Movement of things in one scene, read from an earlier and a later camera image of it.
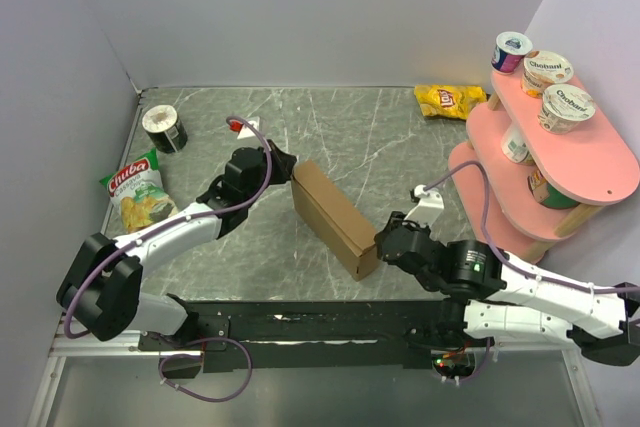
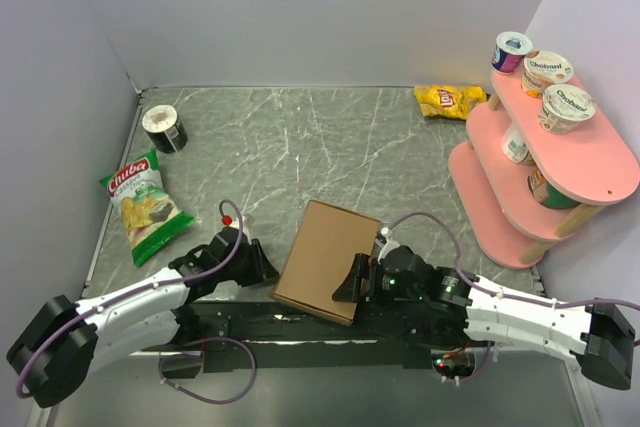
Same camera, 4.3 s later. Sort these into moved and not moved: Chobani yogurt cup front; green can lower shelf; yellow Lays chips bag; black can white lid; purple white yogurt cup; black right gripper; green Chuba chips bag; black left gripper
Moved: black right gripper; black left gripper
Not moved: purple white yogurt cup; green can lower shelf; black can white lid; yellow Lays chips bag; green Chuba chips bag; Chobani yogurt cup front
